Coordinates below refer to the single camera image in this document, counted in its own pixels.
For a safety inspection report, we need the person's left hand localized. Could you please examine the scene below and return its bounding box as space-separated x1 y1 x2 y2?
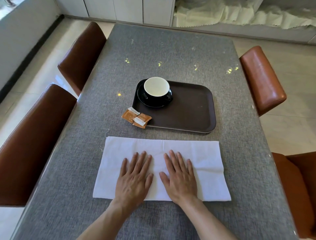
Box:
114 151 154 211

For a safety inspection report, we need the person's right hand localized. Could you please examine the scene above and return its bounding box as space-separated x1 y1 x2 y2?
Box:
159 150 202 205

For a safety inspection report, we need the white cloth napkin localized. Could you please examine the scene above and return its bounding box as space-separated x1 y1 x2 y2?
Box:
93 136 232 202

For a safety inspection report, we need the person's right forearm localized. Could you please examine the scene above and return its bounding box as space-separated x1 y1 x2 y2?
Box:
176 197 238 240

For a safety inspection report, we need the person's left forearm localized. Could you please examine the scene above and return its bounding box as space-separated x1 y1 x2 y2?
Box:
76 200 136 240

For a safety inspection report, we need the orange sugar packet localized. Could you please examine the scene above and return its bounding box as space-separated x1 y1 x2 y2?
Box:
132 113 152 129
121 107 141 123

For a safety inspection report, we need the dark brown serving tray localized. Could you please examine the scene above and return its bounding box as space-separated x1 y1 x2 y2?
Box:
132 80 217 134

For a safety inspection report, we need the black saucer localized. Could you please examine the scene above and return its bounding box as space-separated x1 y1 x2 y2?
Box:
137 82 173 108

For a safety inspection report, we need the black cup with white inside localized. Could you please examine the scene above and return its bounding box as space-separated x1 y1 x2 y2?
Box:
144 77 173 103

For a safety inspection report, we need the brown leather chair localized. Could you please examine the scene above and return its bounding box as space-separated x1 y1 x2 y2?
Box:
57 21 107 97
272 151 316 239
0 84 78 207
239 45 287 117

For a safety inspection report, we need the white cabinet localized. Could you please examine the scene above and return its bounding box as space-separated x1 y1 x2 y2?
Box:
55 0 176 27

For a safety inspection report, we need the white crumpled fabric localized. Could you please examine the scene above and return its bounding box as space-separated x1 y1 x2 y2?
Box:
174 0 316 30

